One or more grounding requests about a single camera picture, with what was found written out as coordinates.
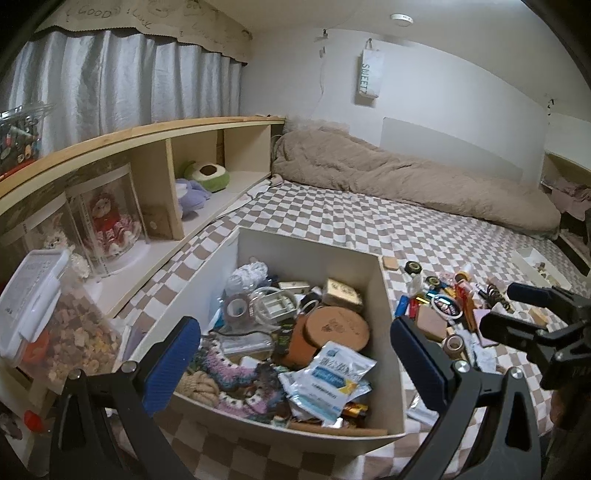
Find white wall cable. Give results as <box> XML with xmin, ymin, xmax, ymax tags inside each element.
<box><xmin>318</xmin><ymin>28</ymin><xmax>331</xmax><ymax>116</ymax></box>

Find white rubber ring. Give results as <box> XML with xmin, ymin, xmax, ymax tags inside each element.
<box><xmin>429</xmin><ymin>295</ymin><xmax>464</xmax><ymax>320</ymax></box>

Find purple plush toy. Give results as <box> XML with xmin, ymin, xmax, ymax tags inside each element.
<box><xmin>174</xmin><ymin>179</ymin><xmax>213</xmax><ymax>221</ymax></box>

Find white plastic frame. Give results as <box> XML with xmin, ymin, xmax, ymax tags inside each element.
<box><xmin>252</xmin><ymin>286</ymin><xmax>301</xmax><ymax>326</ymax></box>

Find wooden cabinet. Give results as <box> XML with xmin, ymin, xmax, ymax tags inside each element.
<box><xmin>540</xmin><ymin>150</ymin><xmax>591</xmax><ymax>278</ymax></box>

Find wooden shelf unit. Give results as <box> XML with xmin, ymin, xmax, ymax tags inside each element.
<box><xmin>0</xmin><ymin>116</ymin><xmax>287</xmax><ymax>416</ymax></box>

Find white tray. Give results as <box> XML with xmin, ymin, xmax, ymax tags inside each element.
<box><xmin>512</xmin><ymin>248</ymin><xmax>573</xmax><ymax>289</ymax></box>

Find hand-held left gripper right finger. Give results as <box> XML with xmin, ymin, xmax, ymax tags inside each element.
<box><xmin>390</xmin><ymin>316</ymin><xmax>542</xmax><ymax>480</ymax></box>

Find white and blue packet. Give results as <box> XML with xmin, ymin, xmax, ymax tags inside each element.
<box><xmin>279</xmin><ymin>340</ymin><xmax>377</xmax><ymax>428</ymax></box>

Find checkered bed sheet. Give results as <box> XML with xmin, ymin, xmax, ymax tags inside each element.
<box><xmin>108</xmin><ymin>178</ymin><xmax>591</xmax><ymax>480</ymax></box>

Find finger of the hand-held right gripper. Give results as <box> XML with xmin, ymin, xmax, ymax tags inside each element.
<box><xmin>479</xmin><ymin>312</ymin><xmax>555</xmax><ymax>352</ymax></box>
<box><xmin>507</xmin><ymin>283</ymin><xmax>573</xmax><ymax>310</ymax></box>

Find beige fleece blanket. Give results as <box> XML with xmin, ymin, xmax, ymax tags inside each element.
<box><xmin>270</xmin><ymin>117</ymin><xmax>561</xmax><ymax>238</ymax></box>

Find brown card with clear hook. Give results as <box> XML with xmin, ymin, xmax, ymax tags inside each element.
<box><xmin>416</xmin><ymin>307</ymin><xmax>448</xmax><ymax>342</ymax></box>

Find clear box of colourful trinkets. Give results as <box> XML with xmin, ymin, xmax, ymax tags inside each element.
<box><xmin>0</xmin><ymin>104</ymin><xmax>56</xmax><ymax>178</ymax></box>

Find white curtain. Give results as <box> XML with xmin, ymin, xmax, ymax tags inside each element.
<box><xmin>0</xmin><ymin>28</ymin><xmax>245</xmax><ymax>162</ymax></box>

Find snack container with white lid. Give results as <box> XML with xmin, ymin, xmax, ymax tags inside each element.
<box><xmin>0</xmin><ymin>249</ymin><xmax>123</xmax><ymax>384</ymax></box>

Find cream cardboard shoe box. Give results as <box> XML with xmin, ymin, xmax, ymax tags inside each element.
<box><xmin>130</xmin><ymin>226</ymin><xmax>407</xmax><ymax>460</ymax></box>

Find green avocado plush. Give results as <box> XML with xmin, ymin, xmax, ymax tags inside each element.
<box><xmin>184</xmin><ymin>159</ymin><xmax>232</xmax><ymax>193</ymax></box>

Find cream curtain valance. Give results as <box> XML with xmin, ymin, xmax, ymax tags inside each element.
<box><xmin>34</xmin><ymin>0</ymin><xmax>254</xmax><ymax>63</ymax></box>

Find white paper bag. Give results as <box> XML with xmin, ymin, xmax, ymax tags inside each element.
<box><xmin>355</xmin><ymin>39</ymin><xmax>385</xmax><ymax>107</ymax></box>

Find cream rabbit doll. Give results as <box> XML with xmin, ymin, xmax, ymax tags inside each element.
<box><xmin>41</xmin><ymin>215</ymin><xmax>90</xmax><ymax>280</ymax></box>

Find multicolour crocheted piece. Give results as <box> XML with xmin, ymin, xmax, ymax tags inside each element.
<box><xmin>187</xmin><ymin>335</ymin><xmax>296</xmax><ymax>423</ymax></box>

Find brown spiral hair tie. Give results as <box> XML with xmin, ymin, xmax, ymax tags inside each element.
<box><xmin>485</xmin><ymin>282</ymin><xmax>509</xmax><ymax>310</ymax></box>

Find round brown tin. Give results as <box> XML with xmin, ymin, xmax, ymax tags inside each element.
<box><xmin>284</xmin><ymin>305</ymin><xmax>371</xmax><ymax>370</ymax></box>

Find clear tape roll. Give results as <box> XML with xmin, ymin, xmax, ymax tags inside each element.
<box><xmin>224</xmin><ymin>292</ymin><xmax>254</xmax><ymax>324</ymax></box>

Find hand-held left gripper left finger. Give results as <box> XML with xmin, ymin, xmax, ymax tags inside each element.
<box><xmin>50</xmin><ymin>316</ymin><xmax>201</xmax><ymax>480</ymax></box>

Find pink notepad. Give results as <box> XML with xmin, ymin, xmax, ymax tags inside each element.
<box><xmin>473</xmin><ymin>309</ymin><xmax>499</xmax><ymax>347</ymax></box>

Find doll in red dress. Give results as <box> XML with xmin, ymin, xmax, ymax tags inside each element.
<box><xmin>88</xmin><ymin>191</ymin><xmax>141</xmax><ymax>259</ymax></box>

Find beige rope coil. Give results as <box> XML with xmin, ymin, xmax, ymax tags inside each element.
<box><xmin>177</xmin><ymin>370</ymin><xmax>221</xmax><ymax>407</ymax></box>

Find gold box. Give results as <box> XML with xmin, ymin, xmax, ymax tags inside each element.
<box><xmin>322</xmin><ymin>278</ymin><xmax>364</xmax><ymax>311</ymax></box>

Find doll in clear case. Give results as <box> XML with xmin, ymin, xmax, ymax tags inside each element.
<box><xmin>67</xmin><ymin>161</ymin><xmax>151</xmax><ymax>278</ymax></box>

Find small brown box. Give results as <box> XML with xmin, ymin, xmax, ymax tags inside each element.
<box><xmin>141</xmin><ymin>205</ymin><xmax>174</xmax><ymax>241</ymax></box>

